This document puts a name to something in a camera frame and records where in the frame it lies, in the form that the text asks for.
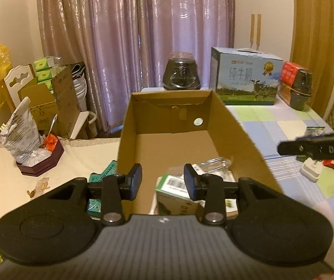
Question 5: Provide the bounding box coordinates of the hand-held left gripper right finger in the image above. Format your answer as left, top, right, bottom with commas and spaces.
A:
184, 163, 284, 226

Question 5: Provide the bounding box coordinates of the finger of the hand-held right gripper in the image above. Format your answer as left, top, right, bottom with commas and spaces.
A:
278, 139, 304, 156

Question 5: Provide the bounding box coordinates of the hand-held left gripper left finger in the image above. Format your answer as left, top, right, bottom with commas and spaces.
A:
46, 163, 143, 226

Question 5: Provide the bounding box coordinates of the silver foil zip bag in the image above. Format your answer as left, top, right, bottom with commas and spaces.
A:
306, 126, 326, 137

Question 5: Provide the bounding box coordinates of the green and white medicine box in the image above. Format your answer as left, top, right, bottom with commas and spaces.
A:
155, 173, 239, 221

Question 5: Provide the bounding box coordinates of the brown cardboard box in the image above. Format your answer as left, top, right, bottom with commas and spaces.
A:
117, 90, 281, 219

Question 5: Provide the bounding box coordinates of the green tea packet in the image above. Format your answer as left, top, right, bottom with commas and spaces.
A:
87, 198, 103, 219
89, 160, 118, 183

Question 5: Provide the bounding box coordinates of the red-labelled black bowl pack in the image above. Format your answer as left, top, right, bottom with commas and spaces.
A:
278, 61, 313, 111

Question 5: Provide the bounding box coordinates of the white board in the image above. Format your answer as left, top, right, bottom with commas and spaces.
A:
69, 111, 90, 139

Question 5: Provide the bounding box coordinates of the blue milk carton box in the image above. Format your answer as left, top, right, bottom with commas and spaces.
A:
210, 47, 284, 106

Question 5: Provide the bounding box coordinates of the dark red octagonal tray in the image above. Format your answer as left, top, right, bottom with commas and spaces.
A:
16, 138, 65, 177

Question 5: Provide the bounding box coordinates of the orange toy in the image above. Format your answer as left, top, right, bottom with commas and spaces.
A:
45, 134, 58, 149

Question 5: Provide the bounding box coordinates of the metal spoon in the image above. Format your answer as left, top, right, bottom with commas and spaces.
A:
49, 114, 58, 136

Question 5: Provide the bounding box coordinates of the clear plastic bag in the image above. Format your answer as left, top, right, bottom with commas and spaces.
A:
24, 149, 52, 167

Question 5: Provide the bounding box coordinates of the stack of white plastic stools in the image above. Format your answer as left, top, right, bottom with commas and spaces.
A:
72, 63, 97, 139

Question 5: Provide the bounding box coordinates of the open cardboard box with flaps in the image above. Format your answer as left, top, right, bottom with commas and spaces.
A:
19, 64, 81, 137

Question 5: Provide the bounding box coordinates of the black wrapped bowl pack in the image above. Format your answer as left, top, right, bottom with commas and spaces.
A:
163, 52, 201, 91

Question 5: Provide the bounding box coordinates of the yellow curtain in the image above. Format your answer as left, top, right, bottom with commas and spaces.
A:
291, 0, 334, 114

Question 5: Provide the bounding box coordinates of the white printed bag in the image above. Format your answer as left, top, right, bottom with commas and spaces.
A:
0, 96, 43, 164

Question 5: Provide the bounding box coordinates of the cream printed cloth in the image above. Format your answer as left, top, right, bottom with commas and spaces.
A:
0, 137, 121, 231

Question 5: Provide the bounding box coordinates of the purple curtain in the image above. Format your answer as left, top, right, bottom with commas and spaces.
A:
37, 0, 236, 132

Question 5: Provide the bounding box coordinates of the white carved chair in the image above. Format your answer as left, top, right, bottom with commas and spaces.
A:
0, 63, 36, 114

